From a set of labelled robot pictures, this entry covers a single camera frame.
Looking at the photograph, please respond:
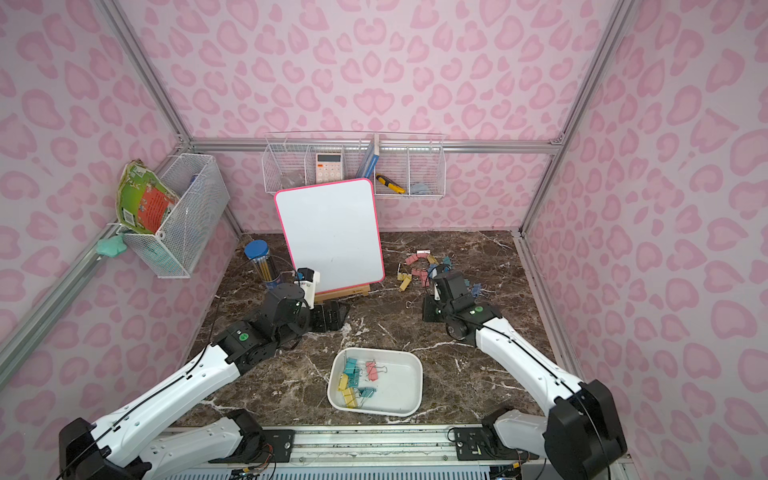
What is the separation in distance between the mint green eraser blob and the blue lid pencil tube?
0.94 feet

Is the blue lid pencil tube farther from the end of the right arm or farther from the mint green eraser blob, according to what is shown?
the end of the right arm

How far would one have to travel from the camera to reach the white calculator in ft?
3.16

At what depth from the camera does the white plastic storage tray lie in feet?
2.57

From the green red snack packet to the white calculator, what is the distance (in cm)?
41

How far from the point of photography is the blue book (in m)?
0.86

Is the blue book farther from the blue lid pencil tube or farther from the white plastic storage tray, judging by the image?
the white plastic storage tray

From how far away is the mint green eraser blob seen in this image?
63 cm

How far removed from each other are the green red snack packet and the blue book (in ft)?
1.77

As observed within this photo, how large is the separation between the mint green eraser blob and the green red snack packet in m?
0.03

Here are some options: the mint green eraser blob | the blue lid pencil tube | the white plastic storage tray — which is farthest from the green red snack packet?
the white plastic storage tray
